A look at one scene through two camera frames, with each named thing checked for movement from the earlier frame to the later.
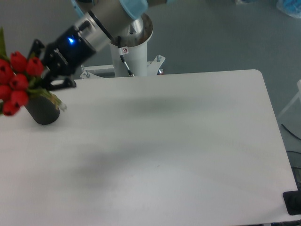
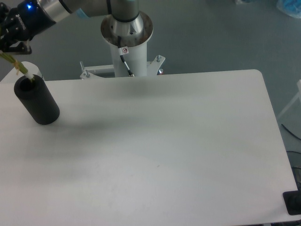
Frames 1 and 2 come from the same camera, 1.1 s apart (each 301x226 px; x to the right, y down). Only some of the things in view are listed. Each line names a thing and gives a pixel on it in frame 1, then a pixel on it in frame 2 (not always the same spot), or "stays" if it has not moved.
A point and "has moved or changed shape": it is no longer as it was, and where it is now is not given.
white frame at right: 298,95 stays
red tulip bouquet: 17,82 has moved or changed shape
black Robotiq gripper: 68,51 to 25,20
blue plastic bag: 292,8 stays
